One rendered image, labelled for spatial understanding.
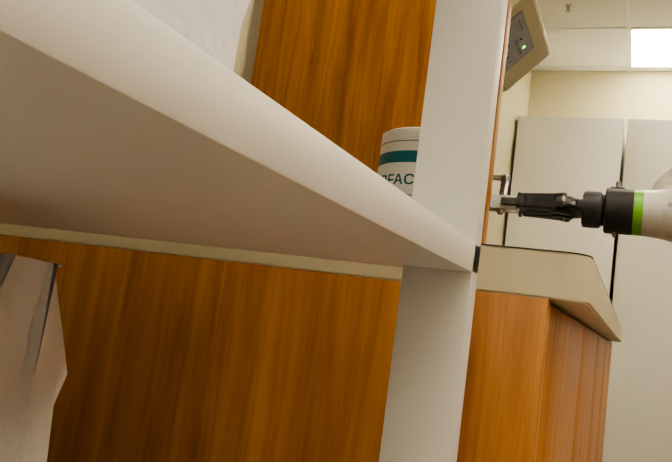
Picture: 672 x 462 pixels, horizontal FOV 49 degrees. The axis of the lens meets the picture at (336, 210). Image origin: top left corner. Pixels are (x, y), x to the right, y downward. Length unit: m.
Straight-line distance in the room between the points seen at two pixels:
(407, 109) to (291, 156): 1.14
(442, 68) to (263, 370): 0.34
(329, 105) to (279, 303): 0.76
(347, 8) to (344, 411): 0.95
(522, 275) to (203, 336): 0.31
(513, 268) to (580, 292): 0.06
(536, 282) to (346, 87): 0.85
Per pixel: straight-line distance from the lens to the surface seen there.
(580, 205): 1.57
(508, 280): 0.64
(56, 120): 0.19
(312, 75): 1.45
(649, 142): 4.59
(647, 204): 1.56
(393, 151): 0.88
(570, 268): 0.64
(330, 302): 0.68
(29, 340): 0.45
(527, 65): 1.73
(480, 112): 0.49
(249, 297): 0.72
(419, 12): 1.42
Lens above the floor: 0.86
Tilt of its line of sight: 8 degrees up
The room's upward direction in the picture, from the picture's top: 8 degrees clockwise
